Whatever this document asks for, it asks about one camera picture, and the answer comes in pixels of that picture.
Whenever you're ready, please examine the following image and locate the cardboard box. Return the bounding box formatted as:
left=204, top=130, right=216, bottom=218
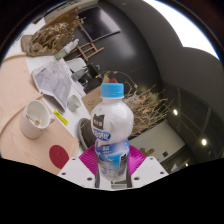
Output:
left=80, top=73, right=111, bottom=114

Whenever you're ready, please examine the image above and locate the dark wall screen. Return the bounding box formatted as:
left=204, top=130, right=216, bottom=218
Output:
left=78, top=5, right=121, bottom=43

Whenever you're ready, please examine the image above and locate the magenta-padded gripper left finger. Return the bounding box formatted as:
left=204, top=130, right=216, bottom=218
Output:
left=57, top=144, right=101, bottom=189

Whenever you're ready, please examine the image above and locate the small green white bottle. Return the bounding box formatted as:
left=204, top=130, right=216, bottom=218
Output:
left=54, top=38, right=80, bottom=61

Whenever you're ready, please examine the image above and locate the wooden easel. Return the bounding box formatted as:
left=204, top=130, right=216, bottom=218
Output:
left=77, top=32, right=121, bottom=63

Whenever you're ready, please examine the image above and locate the grey spray bottle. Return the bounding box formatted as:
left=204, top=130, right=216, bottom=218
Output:
left=70, top=64, right=91, bottom=83

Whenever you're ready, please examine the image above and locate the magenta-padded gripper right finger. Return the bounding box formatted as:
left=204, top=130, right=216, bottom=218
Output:
left=126, top=144, right=169, bottom=189

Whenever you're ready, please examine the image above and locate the flat round red coaster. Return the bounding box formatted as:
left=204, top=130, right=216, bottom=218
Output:
left=48, top=144, right=70, bottom=170

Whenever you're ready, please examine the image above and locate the white drink bottle blue cap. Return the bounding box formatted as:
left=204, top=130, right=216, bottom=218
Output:
left=90, top=82, right=135, bottom=183

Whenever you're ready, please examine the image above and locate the small yellow block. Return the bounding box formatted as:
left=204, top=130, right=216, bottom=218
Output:
left=53, top=109, right=69, bottom=127

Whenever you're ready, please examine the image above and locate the beige wooden drawing board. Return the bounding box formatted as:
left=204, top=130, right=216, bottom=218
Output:
left=0, top=53, right=80, bottom=176

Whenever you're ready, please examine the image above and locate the long ceiling light strip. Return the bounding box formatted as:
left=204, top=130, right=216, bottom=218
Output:
left=143, top=0, right=221, bottom=61

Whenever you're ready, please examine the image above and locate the dried plant in grey pot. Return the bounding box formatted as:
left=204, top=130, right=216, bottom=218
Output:
left=78, top=71, right=174, bottom=151

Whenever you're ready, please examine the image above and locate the printed paper sheet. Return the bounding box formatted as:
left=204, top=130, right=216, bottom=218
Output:
left=31, top=59, right=73, bottom=113

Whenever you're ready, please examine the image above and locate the wooden figure statue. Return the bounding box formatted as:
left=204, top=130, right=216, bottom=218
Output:
left=139, top=147, right=155, bottom=158

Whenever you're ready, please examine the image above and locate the white ceramic mug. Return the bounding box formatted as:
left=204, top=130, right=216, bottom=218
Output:
left=18, top=99, right=56, bottom=140

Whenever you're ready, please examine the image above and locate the grey plant saucer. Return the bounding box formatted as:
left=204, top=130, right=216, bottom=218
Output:
left=77, top=117, right=88, bottom=148

